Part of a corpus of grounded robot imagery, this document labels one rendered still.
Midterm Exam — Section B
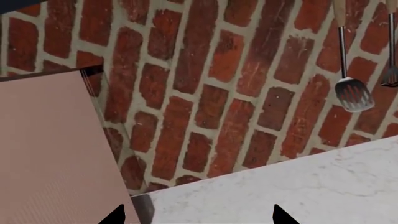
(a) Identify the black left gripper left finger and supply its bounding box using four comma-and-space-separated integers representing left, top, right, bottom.
98, 203, 126, 224

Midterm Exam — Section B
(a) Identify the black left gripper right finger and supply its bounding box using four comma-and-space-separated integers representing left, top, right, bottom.
273, 203, 300, 224

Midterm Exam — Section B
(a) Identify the pink refrigerator cabinet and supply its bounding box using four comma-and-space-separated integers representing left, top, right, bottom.
0, 65, 155, 224

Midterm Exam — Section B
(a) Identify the slotted metal spatula wooden handle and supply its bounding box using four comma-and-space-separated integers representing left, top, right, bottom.
332, 0, 375, 114

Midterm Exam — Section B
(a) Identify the metal utensil with wooden handle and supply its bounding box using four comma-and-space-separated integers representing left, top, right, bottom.
381, 0, 398, 89

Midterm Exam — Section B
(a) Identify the dark blue wall cabinet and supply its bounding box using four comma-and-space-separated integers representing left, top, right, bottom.
0, 0, 47, 15

